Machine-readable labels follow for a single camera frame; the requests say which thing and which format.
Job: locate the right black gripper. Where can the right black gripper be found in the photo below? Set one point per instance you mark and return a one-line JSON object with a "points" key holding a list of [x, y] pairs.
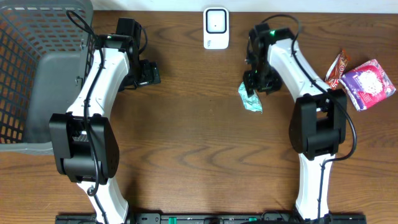
{"points": [[250, 84]]}

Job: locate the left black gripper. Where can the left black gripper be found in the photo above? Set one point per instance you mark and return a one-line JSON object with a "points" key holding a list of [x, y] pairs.
{"points": [[149, 74]]}

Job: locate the teal white snack wrapper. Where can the teal white snack wrapper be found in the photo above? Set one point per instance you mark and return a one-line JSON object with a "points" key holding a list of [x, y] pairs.
{"points": [[251, 103]]}

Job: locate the brown orange candy bar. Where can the brown orange candy bar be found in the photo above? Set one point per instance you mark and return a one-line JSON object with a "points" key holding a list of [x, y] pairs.
{"points": [[336, 70]]}

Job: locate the red purple snack bag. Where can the red purple snack bag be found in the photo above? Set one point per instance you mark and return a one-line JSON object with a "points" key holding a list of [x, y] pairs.
{"points": [[367, 85]]}

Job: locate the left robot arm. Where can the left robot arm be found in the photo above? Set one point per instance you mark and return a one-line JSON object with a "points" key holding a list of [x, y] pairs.
{"points": [[84, 145]]}

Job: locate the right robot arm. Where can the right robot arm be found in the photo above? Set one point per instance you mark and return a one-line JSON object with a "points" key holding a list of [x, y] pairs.
{"points": [[318, 123]]}

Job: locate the white barcode scanner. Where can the white barcode scanner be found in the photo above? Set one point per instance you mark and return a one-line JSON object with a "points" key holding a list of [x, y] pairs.
{"points": [[215, 28]]}

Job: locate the grey plastic mesh basket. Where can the grey plastic mesh basket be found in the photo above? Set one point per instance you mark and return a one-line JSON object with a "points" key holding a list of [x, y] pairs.
{"points": [[45, 59]]}

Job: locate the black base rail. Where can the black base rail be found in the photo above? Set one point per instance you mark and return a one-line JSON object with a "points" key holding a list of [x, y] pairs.
{"points": [[155, 218]]}

